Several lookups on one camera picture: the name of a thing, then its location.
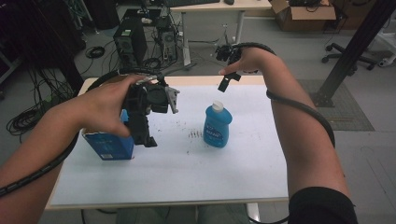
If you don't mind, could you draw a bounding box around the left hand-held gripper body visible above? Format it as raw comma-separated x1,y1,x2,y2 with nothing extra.
122,74,181,121

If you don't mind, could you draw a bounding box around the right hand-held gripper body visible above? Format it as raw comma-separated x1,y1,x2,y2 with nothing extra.
215,44,242,64

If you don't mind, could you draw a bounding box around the blue cardboard box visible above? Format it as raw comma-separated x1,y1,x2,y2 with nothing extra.
81,108,135,161

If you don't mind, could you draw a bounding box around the blue bottle with white cap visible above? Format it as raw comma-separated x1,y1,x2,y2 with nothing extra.
203,100,233,149

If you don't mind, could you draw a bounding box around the person's right hand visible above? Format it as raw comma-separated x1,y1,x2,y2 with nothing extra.
219,47,275,76

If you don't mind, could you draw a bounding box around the person's left hand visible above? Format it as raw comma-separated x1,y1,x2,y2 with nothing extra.
76,75,148,139

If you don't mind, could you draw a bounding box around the white office desk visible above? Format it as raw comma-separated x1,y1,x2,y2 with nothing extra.
169,0,274,68

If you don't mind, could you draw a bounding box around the black computer tower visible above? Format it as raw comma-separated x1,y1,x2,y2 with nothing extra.
112,17,149,68

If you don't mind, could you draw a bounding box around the grey computer tower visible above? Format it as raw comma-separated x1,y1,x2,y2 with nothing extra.
157,17,178,62

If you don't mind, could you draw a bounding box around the black keyboard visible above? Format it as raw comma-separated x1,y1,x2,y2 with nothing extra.
164,0,220,7

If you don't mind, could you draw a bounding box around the white table mat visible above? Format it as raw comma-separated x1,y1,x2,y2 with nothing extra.
49,84,289,207

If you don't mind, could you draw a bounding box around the open brown cardboard box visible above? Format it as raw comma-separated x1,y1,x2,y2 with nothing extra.
269,0,337,32

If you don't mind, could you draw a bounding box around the black office chair base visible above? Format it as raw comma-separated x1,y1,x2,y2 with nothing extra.
321,42,377,71

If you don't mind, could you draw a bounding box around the black metal stand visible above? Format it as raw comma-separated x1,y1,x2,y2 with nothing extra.
309,0,396,108

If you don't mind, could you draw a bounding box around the grey floor mat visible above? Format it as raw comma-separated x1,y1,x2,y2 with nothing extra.
290,78,375,133

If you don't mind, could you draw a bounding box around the dark curtain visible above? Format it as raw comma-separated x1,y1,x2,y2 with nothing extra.
0,0,87,94

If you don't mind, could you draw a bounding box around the white table leg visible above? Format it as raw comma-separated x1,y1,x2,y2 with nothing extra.
246,203,261,223

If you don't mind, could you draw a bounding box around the person's black sleeve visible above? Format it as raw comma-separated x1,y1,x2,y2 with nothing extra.
288,186,359,224

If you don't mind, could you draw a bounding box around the coiled black cable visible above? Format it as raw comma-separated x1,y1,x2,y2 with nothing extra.
85,46,106,60

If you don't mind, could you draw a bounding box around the bundle of black floor cables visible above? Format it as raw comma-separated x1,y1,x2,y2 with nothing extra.
6,68,76,147

